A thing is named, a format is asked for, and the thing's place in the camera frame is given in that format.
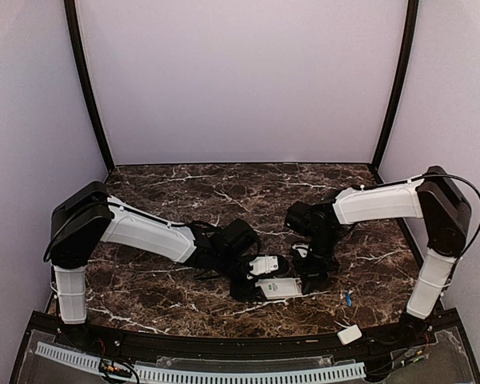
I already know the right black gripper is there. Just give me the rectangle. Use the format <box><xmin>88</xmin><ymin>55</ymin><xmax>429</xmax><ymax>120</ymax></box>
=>
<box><xmin>291</xmin><ymin>228</ymin><xmax>340</xmax><ymax>294</ymax></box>

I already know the white remote control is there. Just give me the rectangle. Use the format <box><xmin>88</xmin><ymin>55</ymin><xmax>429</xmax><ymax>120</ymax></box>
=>
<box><xmin>255</xmin><ymin>278</ymin><xmax>303</xmax><ymax>301</ymax></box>

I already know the white battery cover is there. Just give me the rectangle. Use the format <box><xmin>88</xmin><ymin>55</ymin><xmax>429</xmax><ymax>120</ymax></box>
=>
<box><xmin>337</xmin><ymin>325</ymin><xmax>362</xmax><ymax>346</ymax></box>

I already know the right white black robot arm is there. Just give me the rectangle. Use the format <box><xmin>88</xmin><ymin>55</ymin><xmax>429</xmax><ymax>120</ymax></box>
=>
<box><xmin>284</xmin><ymin>166</ymin><xmax>476</xmax><ymax>347</ymax></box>

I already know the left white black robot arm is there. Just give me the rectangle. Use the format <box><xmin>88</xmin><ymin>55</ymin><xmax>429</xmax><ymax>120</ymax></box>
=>
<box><xmin>43</xmin><ymin>182</ymin><xmax>261</xmax><ymax>349</ymax></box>

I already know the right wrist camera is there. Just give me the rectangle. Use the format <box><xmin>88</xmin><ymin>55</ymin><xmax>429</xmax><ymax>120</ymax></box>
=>
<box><xmin>290</xmin><ymin>242</ymin><xmax>310</xmax><ymax>259</ymax></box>

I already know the black front rail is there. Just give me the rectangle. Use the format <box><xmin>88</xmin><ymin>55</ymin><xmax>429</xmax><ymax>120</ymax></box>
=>
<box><xmin>27</xmin><ymin>310</ymin><xmax>459</xmax><ymax>361</ymax></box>

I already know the white slotted cable duct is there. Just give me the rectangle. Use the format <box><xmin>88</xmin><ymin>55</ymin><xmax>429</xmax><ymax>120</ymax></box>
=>
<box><xmin>34</xmin><ymin>342</ymin><xmax>366</xmax><ymax>383</ymax></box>

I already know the small circuit board with wires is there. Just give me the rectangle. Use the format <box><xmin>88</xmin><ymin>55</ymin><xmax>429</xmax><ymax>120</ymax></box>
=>
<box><xmin>98</xmin><ymin>358</ymin><xmax>141</xmax><ymax>384</ymax></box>

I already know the right black frame post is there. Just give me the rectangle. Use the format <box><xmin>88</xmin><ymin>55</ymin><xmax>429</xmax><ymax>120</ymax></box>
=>
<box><xmin>370</xmin><ymin>0</ymin><xmax>419</xmax><ymax>173</ymax></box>

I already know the black frame post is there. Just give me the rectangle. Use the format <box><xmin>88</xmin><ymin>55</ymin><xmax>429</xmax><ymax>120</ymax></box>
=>
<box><xmin>370</xmin><ymin>0</ymin><xmax>419</xmax><ymax>173</ymax></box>
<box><xmin>63</xmin><ymin>0</ymin><xmax>115</xmax><ymax>174</ymax></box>

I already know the left black frame post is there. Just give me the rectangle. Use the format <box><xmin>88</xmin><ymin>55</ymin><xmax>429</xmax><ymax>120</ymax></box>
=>
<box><xmin>63</xmin><ymin>0</ymin><xmax>115</xmax><ymax>174</ymax></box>

